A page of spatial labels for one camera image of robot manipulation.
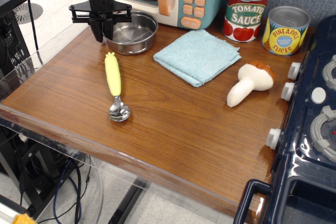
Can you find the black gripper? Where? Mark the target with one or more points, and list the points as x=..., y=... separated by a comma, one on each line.
x=94, y=12

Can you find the stainless steel pot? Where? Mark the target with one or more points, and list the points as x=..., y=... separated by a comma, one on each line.
x=135, y=37

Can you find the spoon with yellow handle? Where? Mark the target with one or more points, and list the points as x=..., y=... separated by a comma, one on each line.
x=118, y=112

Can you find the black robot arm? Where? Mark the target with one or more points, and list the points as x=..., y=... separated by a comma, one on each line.
x=101, y=15

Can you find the round floor drain grate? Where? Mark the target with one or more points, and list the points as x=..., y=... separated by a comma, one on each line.
x=24, y=13

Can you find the light blue folded cloth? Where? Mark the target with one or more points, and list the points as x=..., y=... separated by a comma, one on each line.
x=197, y=57

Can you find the tomato sauce can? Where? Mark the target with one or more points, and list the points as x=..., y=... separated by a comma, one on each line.
x=243, y=19

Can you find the plush toy mushroom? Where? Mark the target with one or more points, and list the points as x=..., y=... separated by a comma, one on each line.
x=252, y=76

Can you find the pineapple slices can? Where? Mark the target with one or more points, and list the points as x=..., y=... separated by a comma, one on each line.
x=285, y=30

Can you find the dark blue toy stove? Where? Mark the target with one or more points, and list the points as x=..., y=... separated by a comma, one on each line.
x=302, y=188

